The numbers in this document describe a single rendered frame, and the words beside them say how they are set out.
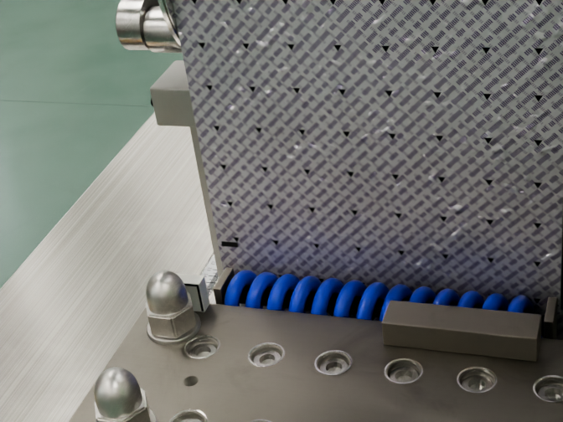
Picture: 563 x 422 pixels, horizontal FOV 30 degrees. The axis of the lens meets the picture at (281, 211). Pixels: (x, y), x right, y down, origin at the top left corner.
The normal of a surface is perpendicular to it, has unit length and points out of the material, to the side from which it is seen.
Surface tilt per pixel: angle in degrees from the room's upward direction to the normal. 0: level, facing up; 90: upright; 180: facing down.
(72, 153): 0
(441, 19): 90
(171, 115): 90
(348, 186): 90
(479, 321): 0
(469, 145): 90
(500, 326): 0
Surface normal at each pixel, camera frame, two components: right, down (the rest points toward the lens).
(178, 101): -0.31, 0.54
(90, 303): -0.12, -0.84
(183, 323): 0.66, 0.33
